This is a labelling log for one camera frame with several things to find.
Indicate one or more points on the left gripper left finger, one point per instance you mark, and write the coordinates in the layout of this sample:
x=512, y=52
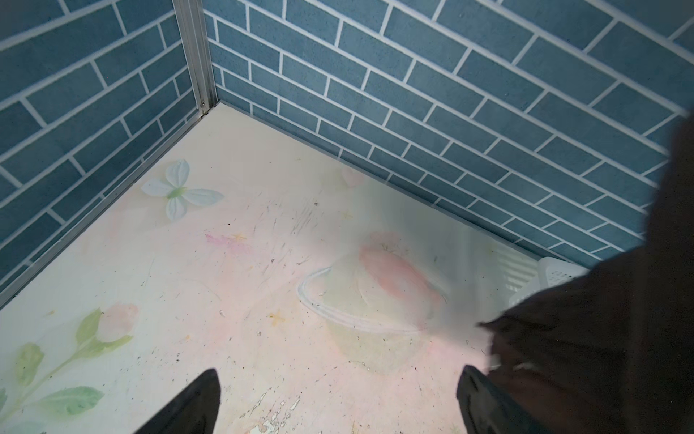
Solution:
x=193, y=411

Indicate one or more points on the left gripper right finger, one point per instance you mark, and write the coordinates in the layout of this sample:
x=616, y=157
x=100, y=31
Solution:
x=487, y=409

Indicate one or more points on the white plastic basket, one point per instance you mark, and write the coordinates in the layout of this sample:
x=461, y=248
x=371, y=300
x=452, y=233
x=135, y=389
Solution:
x=524, y=278

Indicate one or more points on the brown trousers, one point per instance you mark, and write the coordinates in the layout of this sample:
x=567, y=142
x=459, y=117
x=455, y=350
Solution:
x=612, y=351

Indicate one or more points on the left corner aluminium post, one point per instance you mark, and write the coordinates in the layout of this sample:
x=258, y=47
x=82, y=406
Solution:
x=193, y=31

